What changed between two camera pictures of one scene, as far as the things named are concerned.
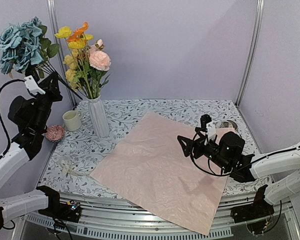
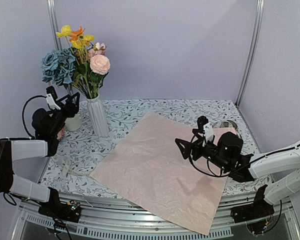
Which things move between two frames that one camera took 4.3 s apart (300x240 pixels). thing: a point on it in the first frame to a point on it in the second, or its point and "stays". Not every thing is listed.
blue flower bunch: x=24 y=45 to x=58 y=66
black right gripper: x=190 y=143 stays
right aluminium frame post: x=256 y=39 stays
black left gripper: x=53 y=88 to x=74 y=108
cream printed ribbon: x=64 y=161 stays
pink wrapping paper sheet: x=150 y=161 stays
